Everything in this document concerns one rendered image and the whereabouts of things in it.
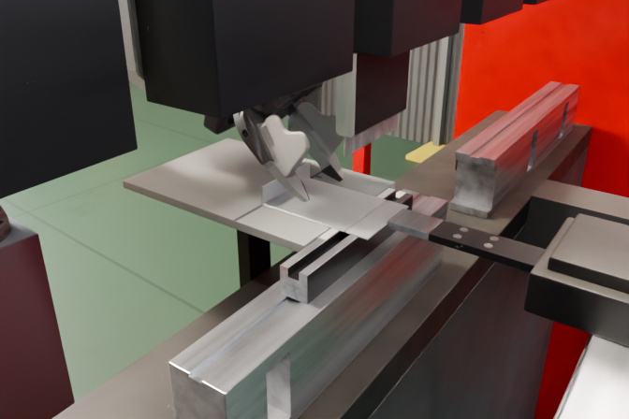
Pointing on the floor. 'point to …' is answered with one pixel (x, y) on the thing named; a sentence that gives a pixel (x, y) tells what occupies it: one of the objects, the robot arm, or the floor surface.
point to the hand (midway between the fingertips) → (314, 183)
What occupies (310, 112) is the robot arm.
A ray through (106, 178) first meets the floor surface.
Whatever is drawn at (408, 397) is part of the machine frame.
